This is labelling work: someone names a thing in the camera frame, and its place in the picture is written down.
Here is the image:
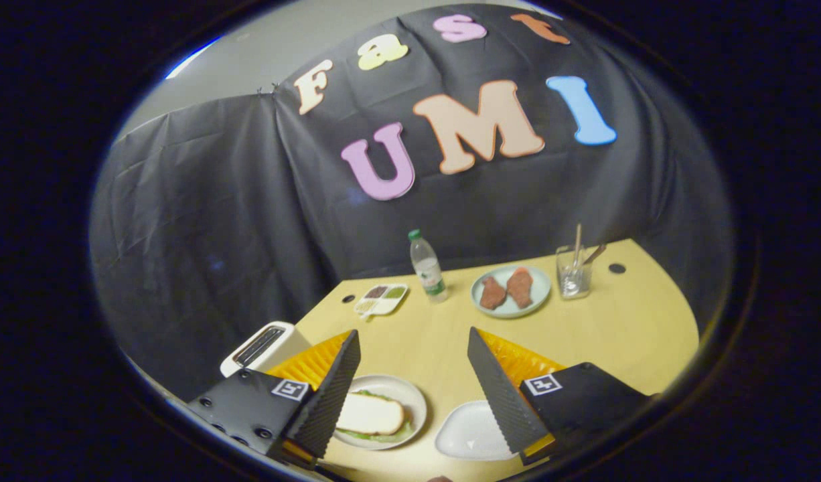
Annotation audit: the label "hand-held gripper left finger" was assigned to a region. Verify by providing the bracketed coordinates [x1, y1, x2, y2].
[186, 329, 362, 469]

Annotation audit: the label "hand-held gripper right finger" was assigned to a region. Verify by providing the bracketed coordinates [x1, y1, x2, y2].
[467, 327, 652, 466]

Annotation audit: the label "plain bread slice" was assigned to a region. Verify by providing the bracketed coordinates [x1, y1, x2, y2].
[335, 392, 406, 436]

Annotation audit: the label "green lettuce leaf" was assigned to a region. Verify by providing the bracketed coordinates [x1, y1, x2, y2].
[337, 390, 415, 444]

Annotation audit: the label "white rounded dish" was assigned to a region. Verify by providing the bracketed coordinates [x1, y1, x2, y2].
[435, 400, 518, 461]

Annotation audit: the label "white toaster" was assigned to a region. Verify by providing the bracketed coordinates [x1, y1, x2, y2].
[220, 321, 314, 378]

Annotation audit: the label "round beige plate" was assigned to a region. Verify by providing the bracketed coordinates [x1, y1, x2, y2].
[330, 374, 428, 451]

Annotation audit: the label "brown meat piece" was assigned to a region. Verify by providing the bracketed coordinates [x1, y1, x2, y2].
[479, 276, 508, 311]
[506, 268, 534, 309]

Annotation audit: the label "white divided bean dish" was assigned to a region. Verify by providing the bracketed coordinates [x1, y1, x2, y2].
[354, 284, 409, 318]

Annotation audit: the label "pale green oval plate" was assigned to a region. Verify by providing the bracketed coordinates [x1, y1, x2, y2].
[470, 264, 552, 319]

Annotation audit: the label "clear plastic water bottle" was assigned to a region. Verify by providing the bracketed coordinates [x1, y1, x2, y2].
[408, 229, 449, 303]

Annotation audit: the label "black backdrop cloth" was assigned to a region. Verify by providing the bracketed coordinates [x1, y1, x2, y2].
[89, 3, 733, 402]

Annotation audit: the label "wire mesh utensil holder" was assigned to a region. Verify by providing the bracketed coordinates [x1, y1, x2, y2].
[556, 244, 593, 300]

